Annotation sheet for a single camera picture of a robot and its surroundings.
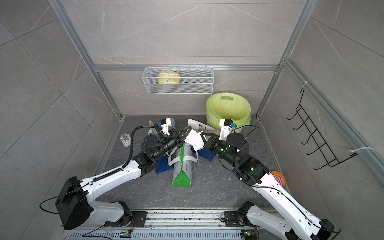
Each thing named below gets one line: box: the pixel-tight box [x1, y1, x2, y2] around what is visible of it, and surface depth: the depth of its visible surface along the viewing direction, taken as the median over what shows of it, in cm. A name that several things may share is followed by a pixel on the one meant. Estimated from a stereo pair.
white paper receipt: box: [184, 128, 205, 152], surface depth 65 cm
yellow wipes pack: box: [158, 70, 180, 85], surface depth 89 cm
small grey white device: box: [119, 133, 131, 148], surface depth 106 cm
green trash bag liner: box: [206, 92, 251, 130], surface depth 95 cm
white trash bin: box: [206, 92, 251, 133], surface depth 95 cm
